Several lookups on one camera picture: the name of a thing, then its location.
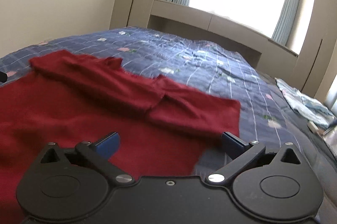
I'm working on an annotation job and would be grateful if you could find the dark red knit garment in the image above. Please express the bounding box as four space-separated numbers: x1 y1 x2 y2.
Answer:
1 50 241 223

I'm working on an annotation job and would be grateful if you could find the blue plaid floral quilt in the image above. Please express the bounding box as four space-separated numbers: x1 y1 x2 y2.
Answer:
1 27 310 186

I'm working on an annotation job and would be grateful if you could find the white small box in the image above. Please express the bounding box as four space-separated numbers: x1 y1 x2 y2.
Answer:
307 121 319 134

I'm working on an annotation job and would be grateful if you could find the light blue patterned cloth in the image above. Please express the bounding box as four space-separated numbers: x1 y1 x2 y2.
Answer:
275 78 336 129

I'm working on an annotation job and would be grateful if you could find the right beige wardrobe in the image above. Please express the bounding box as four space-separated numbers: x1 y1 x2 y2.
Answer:
293 0 336 97

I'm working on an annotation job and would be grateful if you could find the beige headboard cabinet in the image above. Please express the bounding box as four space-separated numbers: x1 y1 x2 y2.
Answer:
147 0 298 73

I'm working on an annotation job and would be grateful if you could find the right grey-blue curtain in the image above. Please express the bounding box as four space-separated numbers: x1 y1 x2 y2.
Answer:
272 0 300 46

